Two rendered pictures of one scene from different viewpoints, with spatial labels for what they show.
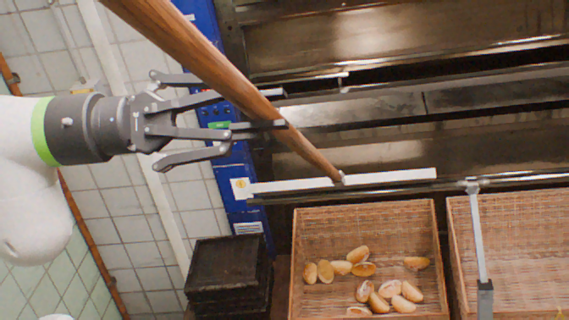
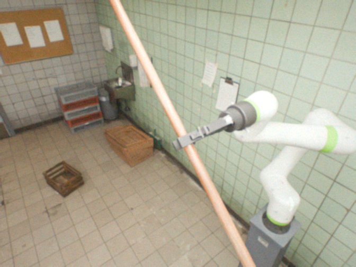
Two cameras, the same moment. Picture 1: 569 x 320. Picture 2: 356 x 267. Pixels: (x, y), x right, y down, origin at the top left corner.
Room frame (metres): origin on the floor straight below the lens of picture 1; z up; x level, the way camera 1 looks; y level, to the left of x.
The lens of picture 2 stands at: (0.97, -0.40, 2.36)
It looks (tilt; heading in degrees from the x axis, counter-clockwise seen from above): 35 degrees down; 132
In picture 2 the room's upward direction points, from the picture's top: straight up
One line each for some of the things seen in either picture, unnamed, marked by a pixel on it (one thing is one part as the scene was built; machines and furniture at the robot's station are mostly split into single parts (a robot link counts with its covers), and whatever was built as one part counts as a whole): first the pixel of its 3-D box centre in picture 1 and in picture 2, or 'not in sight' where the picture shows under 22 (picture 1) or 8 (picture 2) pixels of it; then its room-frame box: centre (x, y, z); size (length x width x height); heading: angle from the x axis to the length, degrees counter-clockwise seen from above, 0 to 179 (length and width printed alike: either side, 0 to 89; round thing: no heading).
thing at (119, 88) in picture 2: not in sight; (119, 92); (-2.12, 1.65, 0.71); 0.47 x 0.36 x 0.91; 168
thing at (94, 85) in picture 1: (89, 96); not in sight; (1.98, 0.67, 1.46); 0.10 x 0.07 x 0.10; 78
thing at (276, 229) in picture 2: not in sight; (282, 213); (0.87, 0.62, 1.23); 0.26 x 0.15 x 0.06; 82
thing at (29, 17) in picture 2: not in sight; (34, 35); (-3.21, 0.99, 1.55); 1.04 x 0.03 x 0.74; 78
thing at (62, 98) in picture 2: not in sight; (76, 91); (-2.75, 1.21, 0.68); 0.60 x 0.40 x 0.16; 78
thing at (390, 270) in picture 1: (366, 270); not in sight; (1.57, -0.20, 0.72); 0.56 x 0.49 x 0.28; 78
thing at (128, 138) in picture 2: not in sight; (128, 138); (-1.42, 1.23, 0.32); 0.56 x 0.49 x 0.28; 176
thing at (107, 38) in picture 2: not in sight; (107, 39); (-2.58, 1.87, 1.44); 0.28 x 0.11 x 0.38; 168
